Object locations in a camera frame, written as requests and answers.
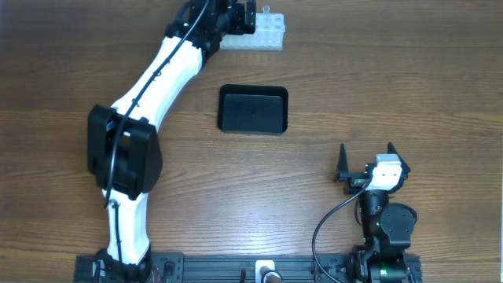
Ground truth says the mounting rail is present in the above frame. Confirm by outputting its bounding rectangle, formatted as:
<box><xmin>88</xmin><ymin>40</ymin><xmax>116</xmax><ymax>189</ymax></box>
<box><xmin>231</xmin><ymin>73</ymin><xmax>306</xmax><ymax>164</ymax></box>
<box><xmin>73</xmin><ymin>251</ymin><xmax>424</xmax><ymax>283</ymax></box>

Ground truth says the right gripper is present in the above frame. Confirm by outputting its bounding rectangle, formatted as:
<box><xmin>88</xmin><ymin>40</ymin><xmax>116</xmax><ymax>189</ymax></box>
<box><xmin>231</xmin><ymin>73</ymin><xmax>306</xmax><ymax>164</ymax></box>
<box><xmin>333</xmin><ymin>141</ymin><xmax>412</xmax><ymax>196</ymax></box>

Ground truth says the black tray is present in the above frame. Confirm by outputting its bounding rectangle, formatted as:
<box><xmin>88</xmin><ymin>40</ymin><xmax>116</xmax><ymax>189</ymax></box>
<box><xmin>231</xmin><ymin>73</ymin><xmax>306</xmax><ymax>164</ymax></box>
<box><xmin>217</xmin><ymin>83</ymin><xmax>289</xmax><ymax>137</ymax></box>

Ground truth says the black cable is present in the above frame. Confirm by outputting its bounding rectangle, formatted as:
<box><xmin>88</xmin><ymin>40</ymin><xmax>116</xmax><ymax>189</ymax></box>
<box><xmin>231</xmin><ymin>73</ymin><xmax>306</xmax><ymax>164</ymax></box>
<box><xmin>311</xmin><ymin>176</ymin><xmax>373</xmax><ymax>283</ymax></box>
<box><xmin>104</xmin><ymin>0</ymin><xmax>211</xmax><ymax>209</ymax></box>

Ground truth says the white test tube rack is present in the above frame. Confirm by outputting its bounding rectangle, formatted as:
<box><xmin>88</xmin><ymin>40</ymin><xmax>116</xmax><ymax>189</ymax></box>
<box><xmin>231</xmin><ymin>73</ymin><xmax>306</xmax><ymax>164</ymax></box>
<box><xmin>218</xmin><ymin>13</ymin><xmax>286</xmax><ymax>52</ymax></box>

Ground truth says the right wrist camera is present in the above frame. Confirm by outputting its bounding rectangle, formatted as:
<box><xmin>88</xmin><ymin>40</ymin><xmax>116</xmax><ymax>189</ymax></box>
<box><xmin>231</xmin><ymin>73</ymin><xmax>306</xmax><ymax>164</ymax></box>
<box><xmin>368</xmin><ymin>153</ymin><xmax>405</xmax><ymax>192</ymax></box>

